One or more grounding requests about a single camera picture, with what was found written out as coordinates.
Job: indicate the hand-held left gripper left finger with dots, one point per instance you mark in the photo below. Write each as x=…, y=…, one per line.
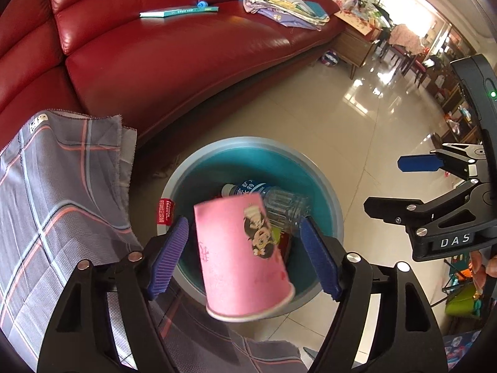
x=167, y=256

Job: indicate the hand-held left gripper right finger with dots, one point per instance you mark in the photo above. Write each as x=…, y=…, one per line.
x=318, y=256

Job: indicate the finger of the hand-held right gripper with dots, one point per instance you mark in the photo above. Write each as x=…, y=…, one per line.
x=392, y=206
x=419, y=163

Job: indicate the clear plastic bottle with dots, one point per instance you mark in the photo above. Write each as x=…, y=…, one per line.
x=283, y=202

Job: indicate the pink paper cup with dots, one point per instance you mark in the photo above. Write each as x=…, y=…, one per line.
x=237, y=256

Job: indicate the teal trash bin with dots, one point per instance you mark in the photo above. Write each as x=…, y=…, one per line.
x=217, y=167

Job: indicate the person's right hand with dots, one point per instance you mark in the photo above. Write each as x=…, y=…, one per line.
x=491, y=268

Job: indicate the red plastic bag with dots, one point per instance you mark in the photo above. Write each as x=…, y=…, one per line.
x=285, y=246

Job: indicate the green plastic toy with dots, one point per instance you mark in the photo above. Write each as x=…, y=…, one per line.
x=462, y=303

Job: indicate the colourful printed box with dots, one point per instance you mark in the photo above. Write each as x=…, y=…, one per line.
x=460, y=347

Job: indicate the grey plaid tablecloth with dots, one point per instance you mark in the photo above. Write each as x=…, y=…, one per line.
x=58, y=202

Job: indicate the dining table with pink cloth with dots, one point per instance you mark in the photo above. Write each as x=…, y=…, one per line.
x=405, y=37

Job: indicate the wooden side table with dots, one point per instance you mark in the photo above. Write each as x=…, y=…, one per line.
x=357, y=46

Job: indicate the small ball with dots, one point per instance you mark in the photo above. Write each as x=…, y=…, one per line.
x=328, y=58

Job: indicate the red leather sofa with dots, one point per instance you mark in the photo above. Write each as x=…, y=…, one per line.
x=174, y=54

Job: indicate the pile of clothes and papers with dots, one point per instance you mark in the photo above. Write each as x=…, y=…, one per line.
x=283, y=7

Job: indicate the teal book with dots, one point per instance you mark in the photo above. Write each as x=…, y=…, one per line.
x=174, y=12

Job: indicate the small blue toy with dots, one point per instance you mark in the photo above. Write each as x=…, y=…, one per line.
x=202, y=5

